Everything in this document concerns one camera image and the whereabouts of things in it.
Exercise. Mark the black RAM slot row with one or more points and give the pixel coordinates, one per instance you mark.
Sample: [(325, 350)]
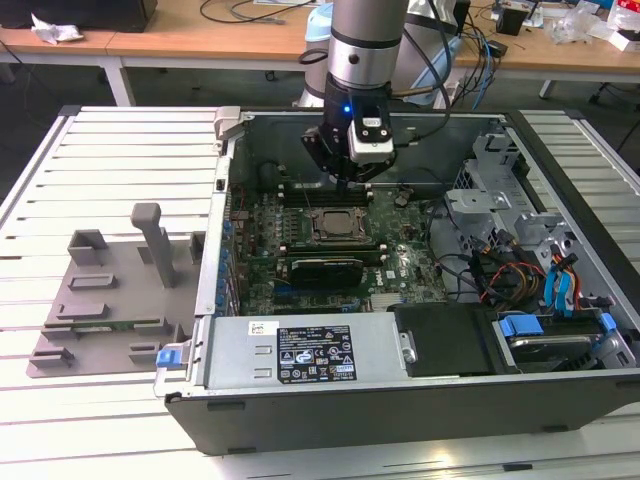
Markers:
[(320, 195), (370, 252)]

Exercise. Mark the silver chipset heatsink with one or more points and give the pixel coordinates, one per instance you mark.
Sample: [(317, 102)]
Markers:
[(387, 300)]

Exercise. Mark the green motherboard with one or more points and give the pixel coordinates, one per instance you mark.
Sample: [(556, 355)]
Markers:
[(415, 270)]

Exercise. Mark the wooden desk white frame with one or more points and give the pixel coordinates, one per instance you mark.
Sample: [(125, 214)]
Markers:
[(550, 57), (175, 40)]

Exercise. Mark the black power adapter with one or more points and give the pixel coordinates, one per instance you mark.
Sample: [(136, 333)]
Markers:
[(498, 48)]

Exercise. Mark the red white packet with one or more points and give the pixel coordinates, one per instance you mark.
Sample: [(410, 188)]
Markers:
[(625, 12)]

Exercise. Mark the hard disk in blue carrier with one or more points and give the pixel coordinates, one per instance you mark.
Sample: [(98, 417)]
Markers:
[(522, 326)]

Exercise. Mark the round coin battery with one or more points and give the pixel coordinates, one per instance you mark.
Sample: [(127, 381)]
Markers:
[(402, 200)]

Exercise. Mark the blue release tab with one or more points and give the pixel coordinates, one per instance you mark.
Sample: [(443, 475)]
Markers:
[(167, 358)]

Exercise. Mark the gray case latch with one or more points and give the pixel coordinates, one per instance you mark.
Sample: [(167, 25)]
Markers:
[(227, 120)]

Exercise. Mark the CPU socket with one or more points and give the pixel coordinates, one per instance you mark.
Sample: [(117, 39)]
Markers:
[(340, 243)]

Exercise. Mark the small black box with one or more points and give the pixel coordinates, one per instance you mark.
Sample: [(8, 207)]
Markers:
[(512, 22)]

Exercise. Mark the black graphics card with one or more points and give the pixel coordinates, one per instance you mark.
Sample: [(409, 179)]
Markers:
[(325, 272)]

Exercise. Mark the gray metal disk bay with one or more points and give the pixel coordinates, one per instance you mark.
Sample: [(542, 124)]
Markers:
[(470, 205)]

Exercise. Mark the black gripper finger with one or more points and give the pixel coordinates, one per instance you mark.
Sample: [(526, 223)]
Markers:
[(317, 147), (372, 170)]

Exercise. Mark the gray parts rack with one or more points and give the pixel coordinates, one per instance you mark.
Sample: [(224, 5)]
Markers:
[(125, 300)]

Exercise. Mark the white and black box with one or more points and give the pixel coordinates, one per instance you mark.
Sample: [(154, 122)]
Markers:
[(625, 42)]

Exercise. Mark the clear plastic bags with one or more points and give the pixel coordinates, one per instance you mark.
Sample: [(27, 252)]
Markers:
[(575, 22)]

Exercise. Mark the crumpled white paper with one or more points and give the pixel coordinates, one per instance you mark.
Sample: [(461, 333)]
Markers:
[(55, 30)]

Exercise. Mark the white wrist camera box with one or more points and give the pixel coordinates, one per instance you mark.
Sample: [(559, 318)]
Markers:
[(370, 152)]

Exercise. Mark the gray power supply unit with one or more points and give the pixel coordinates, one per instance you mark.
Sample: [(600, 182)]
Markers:
[(235, 350)]

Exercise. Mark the black open PC case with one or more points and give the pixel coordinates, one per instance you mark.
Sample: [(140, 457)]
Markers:
[(350, 420)]

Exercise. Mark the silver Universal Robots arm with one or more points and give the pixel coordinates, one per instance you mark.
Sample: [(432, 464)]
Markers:
[(365, 30)]

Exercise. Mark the large black box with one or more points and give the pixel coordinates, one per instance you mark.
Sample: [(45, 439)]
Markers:
[(100, 12)]

